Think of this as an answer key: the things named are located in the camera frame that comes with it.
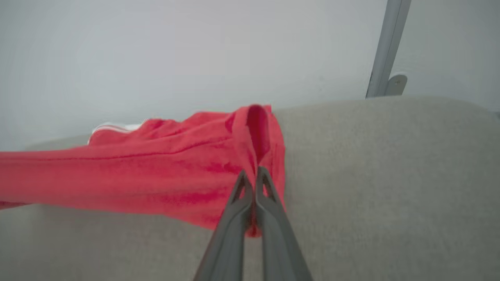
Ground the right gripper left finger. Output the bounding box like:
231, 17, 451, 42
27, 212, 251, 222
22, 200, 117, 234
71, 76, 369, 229
193, 171, 255, 281

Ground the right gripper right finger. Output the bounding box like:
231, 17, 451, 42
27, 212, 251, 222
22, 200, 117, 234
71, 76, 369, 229
255, 167, 313, 281

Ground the red white garment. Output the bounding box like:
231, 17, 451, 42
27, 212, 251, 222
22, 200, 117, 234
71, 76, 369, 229
0, 104, 286, 238

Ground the grey fabric sofa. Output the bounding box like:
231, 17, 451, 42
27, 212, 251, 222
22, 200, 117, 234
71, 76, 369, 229
0, 96, 500, 281

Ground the grey metal pole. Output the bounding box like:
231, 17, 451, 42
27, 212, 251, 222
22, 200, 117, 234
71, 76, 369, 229
366, 0, 412, 99

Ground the grey metal pole bracket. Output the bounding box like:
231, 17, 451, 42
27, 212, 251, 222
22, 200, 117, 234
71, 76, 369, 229
385, 74, 408, 97

